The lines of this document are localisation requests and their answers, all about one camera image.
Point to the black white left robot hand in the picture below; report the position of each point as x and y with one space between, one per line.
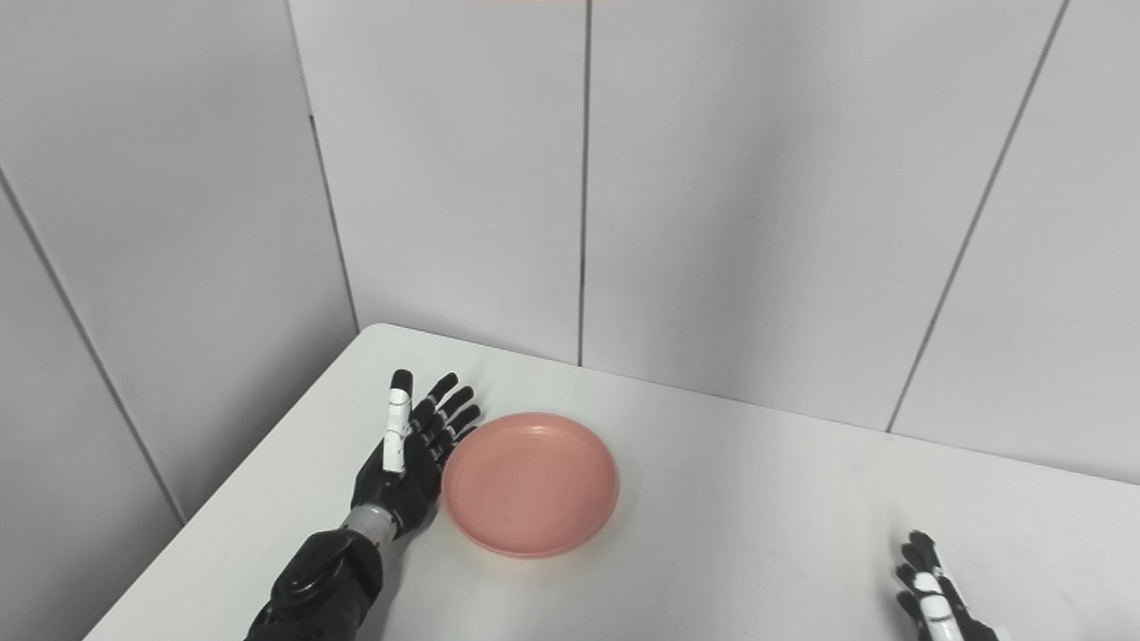
405 472

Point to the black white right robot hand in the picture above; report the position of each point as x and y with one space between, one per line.
935 605

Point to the pink round plate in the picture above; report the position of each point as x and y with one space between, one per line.
531 485

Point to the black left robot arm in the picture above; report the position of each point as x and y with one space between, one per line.
321 579

